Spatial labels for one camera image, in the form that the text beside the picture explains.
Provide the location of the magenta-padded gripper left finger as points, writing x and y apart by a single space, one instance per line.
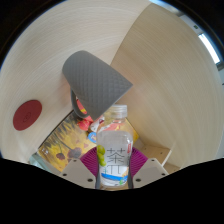
78 171

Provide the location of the yellow poppy flower painting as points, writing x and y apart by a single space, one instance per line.
66 140

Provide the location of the flat round red coaster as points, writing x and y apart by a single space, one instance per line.
27 115

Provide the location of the grey textured mug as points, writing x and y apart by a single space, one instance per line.
96 81

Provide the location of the red plush mouse toy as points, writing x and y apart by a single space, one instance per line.
86 125

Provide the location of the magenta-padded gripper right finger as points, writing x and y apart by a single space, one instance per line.
150 171

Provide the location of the clear drink bottle white label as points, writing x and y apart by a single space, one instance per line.
114 153

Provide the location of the teal faceted vase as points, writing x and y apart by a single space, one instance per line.
36 159

